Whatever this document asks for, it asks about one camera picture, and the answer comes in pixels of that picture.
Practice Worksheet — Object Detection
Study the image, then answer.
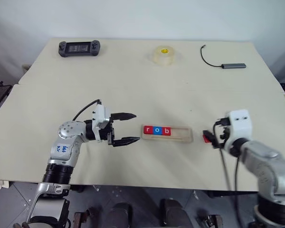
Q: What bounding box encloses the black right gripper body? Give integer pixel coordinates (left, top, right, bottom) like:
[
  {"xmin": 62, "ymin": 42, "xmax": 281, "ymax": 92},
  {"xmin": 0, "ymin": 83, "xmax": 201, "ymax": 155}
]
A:
[{"xmin": 213, "ymin": 117, "xmax": 232, "ymax": 146}]

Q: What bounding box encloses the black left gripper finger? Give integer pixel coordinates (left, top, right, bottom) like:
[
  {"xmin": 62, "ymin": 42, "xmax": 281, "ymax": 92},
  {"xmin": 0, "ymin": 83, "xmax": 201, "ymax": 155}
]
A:
[
  {"xmin": 111, "ymin": 112, "xmax": 137, "ymax": 123},
  {"xmin": 111, "ymin": 136, "xmax": 142, "ymax": 148}
]

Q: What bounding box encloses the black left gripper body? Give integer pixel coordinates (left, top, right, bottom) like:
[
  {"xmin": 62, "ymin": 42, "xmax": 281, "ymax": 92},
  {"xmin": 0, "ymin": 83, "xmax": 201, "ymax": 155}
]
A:
[{"xmin": 98, "ymin": 114, "xmax": 116, "ymax": 146}]

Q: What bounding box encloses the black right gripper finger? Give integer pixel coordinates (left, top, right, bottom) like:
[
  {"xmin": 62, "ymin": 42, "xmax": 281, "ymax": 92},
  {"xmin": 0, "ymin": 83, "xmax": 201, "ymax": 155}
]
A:
[
  {"xmin": 202, "ymin": 129, "xmax": 216, "ymax": 140},
  {"xmin": 208, "ymin": 137, "xmax": 221, "ymax": 150}
]

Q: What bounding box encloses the wooden letter tile rack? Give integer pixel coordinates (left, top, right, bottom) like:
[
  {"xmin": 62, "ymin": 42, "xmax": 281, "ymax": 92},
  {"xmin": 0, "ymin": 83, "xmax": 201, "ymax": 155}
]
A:
[{"xmin": 141, "ymin": 124, "xmax": 194, "ymax": 143}]

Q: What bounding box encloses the clear packing tape roll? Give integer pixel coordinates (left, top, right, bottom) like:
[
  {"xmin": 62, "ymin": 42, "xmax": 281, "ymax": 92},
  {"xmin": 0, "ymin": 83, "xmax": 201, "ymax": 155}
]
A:
[{"xmin": 152, "ymin": 45, "xmax": 177, "ymax": 67}]

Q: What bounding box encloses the small dark rounded shape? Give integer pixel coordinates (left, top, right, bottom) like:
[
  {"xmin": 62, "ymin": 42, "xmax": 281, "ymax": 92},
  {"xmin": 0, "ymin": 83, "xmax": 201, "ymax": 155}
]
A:
[{"xmin": 108, "ymin": 202, "xmax": 134, "ymax": 228}]

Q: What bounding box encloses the dark grey handheld game console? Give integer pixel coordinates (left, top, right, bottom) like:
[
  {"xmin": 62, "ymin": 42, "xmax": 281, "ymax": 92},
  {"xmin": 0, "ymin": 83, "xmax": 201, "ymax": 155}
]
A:
[{"xmin": 57, "ymin": 40, "xmax": 101, "ymax": 58}]

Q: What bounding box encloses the large dark rounded shape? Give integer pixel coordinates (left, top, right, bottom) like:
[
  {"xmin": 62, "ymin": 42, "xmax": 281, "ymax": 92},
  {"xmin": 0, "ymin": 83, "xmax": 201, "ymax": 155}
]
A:
[{"xmin": 159, "ymin": 198, "xmax": 191, "ymax": 228}]

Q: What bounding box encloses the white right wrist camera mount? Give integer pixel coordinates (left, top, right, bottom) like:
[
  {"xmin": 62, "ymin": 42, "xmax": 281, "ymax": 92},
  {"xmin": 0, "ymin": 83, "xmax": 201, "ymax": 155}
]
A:
[{"xmin": 222, "ymin": 109, "xmax": 253, "ymax": 158}]

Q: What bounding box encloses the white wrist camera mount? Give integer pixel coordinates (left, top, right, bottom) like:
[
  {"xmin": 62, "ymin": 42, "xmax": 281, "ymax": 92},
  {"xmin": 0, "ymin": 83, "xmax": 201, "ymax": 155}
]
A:
[
  {"xmin": 91, "ymin": 104, "xmax": 110, "ymax": 143},
  {"xmin": 222, "ymin": 109, "xmax": 253, "ymax": 158}
]

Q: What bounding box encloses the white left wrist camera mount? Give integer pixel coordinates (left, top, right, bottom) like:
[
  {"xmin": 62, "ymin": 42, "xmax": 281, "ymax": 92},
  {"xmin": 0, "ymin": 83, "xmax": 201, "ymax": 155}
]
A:
[{"xmin": 91, "ymin": 104, "xmax": 110, "ymax": 143}]

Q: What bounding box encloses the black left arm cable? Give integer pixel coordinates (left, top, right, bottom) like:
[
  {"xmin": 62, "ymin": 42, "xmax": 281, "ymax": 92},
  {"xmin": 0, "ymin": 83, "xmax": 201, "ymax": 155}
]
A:
[{"xmin": 72, "ymin": 99, "xmax": 103, "ymax": 122}]

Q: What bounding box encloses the grey USB hub with cable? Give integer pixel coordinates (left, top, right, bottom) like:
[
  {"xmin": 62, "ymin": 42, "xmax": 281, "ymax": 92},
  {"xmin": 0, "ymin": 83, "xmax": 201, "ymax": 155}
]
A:
[{"xmin": 199, "ymin": 44, "xmax": 247, "ymax": 70}]

